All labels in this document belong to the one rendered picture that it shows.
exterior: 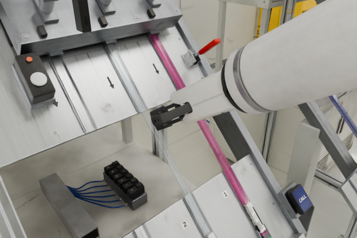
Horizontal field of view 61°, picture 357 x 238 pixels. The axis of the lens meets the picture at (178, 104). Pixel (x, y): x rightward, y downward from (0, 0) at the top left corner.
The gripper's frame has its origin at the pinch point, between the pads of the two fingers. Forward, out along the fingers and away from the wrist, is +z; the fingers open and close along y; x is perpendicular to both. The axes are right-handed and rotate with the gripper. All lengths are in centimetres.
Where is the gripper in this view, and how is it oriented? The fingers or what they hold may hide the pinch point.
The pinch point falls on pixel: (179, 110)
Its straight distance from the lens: 49.7
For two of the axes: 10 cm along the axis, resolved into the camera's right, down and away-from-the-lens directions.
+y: -7.5, 3.1, -5.8
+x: 3.9, 9.2, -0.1
